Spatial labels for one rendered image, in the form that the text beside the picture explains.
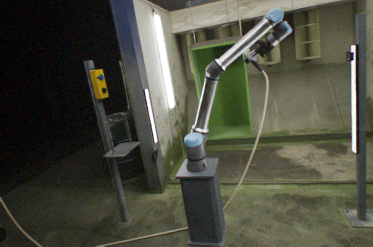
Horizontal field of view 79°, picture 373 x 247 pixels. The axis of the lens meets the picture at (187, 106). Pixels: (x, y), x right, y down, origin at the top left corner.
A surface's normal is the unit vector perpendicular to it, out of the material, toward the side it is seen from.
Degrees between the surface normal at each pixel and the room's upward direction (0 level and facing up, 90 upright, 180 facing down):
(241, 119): 102
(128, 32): 90
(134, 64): 90
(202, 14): 90
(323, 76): 57
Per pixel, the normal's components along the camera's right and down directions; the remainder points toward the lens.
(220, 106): -0.18, 0.42
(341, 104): -0.29, -0.33
